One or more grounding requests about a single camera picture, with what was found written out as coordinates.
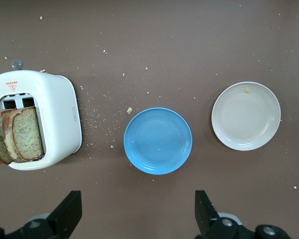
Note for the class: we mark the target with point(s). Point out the small bread crumb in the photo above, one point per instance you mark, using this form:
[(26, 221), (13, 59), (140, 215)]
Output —
[(248, 90)]

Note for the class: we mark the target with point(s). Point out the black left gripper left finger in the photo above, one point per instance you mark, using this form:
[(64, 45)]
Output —
[(64, 219)]

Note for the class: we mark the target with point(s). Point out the white two-slot toaster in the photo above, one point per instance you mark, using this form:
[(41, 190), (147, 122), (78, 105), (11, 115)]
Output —
[(57, 112)]

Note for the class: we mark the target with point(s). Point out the large bread crumb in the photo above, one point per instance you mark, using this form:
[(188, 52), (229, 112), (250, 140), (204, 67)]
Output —
[(129, 111)]

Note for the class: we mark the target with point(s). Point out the beige plate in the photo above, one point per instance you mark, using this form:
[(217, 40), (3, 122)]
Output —
[(246, 119)]

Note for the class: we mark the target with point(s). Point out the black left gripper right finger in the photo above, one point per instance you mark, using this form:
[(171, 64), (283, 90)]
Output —
[(205, 216)]

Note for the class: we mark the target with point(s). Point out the blue plate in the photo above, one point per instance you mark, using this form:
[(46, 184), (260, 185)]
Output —
[(158, 140)]

